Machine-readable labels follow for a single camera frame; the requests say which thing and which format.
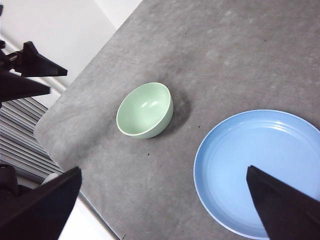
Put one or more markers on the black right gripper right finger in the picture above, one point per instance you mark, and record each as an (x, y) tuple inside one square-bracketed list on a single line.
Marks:
[(287, 212)]

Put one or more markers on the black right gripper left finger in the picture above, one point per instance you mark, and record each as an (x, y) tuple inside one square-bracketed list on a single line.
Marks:
[(37, 215)]

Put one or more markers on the white base platform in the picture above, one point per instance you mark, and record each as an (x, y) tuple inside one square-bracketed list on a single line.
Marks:
[(87, 220)]

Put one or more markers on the green bowl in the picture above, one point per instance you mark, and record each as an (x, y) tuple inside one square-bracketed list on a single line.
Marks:
[(142, 112)]

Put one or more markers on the grey ribbed panel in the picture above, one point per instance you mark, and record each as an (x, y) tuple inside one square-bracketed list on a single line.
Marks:
[(20, 130)]

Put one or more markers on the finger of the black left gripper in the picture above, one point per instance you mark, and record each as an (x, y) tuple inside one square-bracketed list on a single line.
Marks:
[(17, 87), (37, 66)]

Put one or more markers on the blue plate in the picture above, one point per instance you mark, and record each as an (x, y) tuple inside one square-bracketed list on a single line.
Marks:
[(237, 162)]

